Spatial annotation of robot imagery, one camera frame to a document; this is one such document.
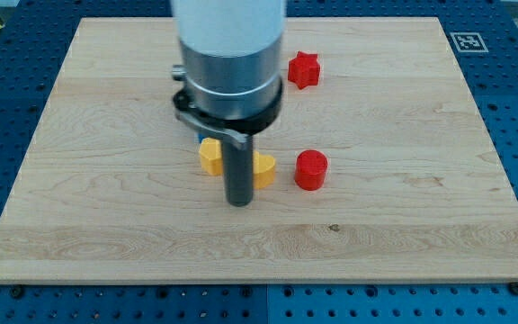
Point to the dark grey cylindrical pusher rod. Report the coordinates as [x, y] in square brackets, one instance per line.
[238, 172]

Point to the black clamp ring with lever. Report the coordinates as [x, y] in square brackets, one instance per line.
[234, 132]

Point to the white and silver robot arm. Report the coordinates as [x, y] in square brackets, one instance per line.
[231, 76]

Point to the red star block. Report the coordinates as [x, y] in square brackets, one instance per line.
[304, 70]

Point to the yellow pentagon block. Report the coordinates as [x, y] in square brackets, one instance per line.
[211, 157]

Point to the red cylinder block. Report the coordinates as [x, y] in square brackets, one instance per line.
[310, 171]

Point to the wooden board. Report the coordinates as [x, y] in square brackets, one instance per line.
[111, 190]

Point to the white fiducial marker tag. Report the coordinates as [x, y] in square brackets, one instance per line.
[468, 42]

